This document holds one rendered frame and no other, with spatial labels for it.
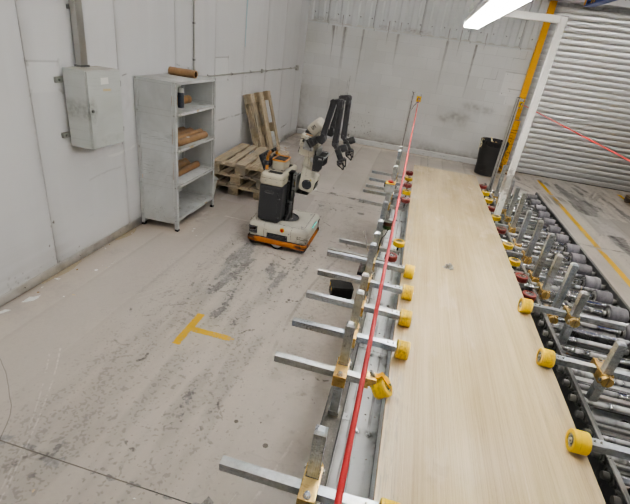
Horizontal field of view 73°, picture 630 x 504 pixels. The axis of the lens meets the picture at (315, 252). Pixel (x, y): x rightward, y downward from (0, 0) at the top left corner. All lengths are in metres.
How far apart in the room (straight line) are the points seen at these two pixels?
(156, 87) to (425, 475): 4.02
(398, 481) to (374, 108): 9.39
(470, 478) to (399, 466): 0.23
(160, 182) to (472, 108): 7.35
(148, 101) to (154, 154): 0.52
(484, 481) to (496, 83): 9.33
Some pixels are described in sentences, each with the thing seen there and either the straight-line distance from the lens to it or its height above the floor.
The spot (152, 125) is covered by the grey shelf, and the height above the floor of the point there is 1.11.
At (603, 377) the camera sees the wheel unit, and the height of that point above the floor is 0.96.
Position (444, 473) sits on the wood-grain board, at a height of 0.90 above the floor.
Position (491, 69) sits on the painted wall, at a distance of 10.34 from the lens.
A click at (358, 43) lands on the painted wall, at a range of 10.36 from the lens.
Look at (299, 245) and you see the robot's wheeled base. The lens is 4.53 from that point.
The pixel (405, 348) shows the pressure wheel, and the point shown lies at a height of 0.97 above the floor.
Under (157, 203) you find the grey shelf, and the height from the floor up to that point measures 0.29.
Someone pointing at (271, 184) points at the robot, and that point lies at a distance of 4.43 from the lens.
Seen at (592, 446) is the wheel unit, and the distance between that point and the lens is 1.88.
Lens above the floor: 2.08
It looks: 26 degrees down
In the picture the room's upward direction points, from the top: 8 degrees clockwise
